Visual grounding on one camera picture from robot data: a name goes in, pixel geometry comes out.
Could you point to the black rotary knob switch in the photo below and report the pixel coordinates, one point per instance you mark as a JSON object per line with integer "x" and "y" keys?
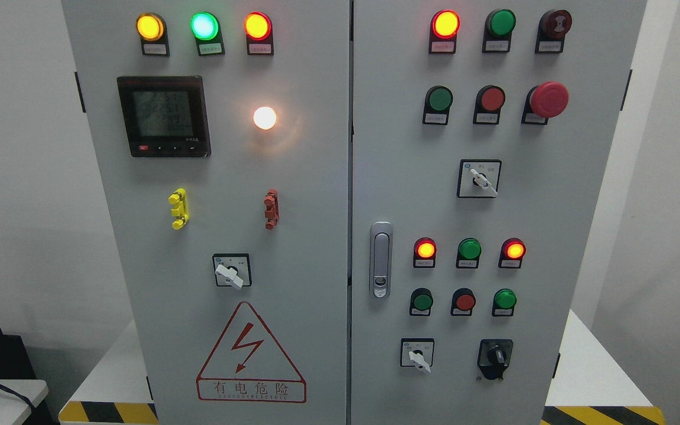
{"x": 494, "y": 357}

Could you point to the red terminal connector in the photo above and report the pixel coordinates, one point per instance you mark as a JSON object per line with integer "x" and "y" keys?
{"x": 272, "y": 209}

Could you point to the red lit indicator middle left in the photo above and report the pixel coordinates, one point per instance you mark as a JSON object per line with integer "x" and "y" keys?
{"x": 424, "y": 253}

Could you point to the green push button lower left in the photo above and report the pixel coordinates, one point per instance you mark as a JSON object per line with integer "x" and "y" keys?
{"x": 421, "y": 302}

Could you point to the green push button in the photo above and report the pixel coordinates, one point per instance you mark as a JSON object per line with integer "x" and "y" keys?
{"x": 504, "y": 303}
{"x": 421, "y": 302}
{"x": 437, "y": 103}

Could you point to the white lit indicator lamp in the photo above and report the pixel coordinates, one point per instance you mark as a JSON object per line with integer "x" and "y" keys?
{"x": 264, "y": 118}

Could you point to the green indicator middle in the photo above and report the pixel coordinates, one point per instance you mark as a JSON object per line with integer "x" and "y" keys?
{"x": 468, "y": 254}

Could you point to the grey left cabinet door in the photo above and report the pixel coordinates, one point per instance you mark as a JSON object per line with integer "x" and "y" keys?
{"x": 299, "y": 268}

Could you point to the grey cabinet door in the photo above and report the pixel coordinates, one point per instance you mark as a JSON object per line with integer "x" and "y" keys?
{"x": 407, "y": 173}
{"x": 299, "y": 268}

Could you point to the green push button upper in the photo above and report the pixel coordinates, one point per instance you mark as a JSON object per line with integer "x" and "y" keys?
{"x": 437, "y": 103}

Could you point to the red push button lower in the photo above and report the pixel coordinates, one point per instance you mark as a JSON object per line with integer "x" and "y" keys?
{"x": 463, "y": 302}

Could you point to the red push button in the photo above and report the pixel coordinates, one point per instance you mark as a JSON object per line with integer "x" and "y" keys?
{"x": 463, "y": 302}
{"x": 488, "y": 104}

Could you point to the yellow terminal connector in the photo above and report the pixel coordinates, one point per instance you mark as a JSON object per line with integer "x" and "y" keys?
{"x": 179, "y": 209}

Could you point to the grey right cabinet door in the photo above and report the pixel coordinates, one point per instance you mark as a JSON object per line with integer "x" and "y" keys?
{"x": 407, "y": 173}

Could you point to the red indicator middle right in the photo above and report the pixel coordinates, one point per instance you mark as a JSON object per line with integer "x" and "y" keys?
{"x": 512, "y": 253}

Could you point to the red electrical warning sign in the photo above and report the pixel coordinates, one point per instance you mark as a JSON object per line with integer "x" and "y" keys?
{"x": 247, "y": 363}

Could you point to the green push button lower right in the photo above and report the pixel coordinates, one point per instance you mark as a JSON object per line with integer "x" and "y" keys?
{"x": 504, "y": 303}

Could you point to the red push button upper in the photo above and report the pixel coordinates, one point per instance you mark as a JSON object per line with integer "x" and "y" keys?
{"x": 488, "y": 104}

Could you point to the black digital power meter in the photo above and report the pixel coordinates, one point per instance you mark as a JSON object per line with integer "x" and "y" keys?
{"x": 165, "y": 116}

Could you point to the red lit indicator light left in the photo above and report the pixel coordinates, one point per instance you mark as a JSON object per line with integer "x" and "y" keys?
{"x": 259, "y": 34}

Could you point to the red lit indicator top right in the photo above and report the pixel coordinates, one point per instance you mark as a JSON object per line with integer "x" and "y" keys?
{"x": 444, "y": 27}

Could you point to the green lit indicator light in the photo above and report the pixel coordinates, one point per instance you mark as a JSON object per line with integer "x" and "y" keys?
{"x": 207, "y": 32}

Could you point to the red emergency stop button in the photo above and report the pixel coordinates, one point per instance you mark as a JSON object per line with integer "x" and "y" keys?
{"x": 545, "y": 101}

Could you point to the green indicator top right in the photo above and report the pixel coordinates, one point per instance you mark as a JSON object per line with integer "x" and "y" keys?
{"x": 498, "y": 28}

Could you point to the yellow indicator light top left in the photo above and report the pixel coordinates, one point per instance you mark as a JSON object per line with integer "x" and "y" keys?
{"x": 153, "y": 34}

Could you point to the dark red buzzer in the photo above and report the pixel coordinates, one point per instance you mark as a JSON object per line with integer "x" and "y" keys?
{"x": 552, "y": 29}

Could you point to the white platform with hazard stripes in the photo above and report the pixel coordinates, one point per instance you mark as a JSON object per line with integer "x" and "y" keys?
{"x": 588, "y": 388}

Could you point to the white side table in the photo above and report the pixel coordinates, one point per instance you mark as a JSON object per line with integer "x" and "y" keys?
{"x": 12, "y": 409}

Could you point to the silver door handle lock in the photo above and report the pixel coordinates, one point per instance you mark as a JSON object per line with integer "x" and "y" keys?
{"x": 381, "y": 236}

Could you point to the white selector switch left door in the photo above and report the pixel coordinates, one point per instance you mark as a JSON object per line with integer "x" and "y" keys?
{"x": 232, "y": 270}

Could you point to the white selector switch upper right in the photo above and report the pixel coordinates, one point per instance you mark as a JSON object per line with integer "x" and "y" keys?
{"x": 478, "y": 178}

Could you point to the white selector switch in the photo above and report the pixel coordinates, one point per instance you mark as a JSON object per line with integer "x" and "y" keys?
{"x": 417, "y": 353}
{"x": 478, "y": 178}

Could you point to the white selector switch lower right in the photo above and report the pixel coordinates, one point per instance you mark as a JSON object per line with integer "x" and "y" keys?
{"x": 417, "y": 353}

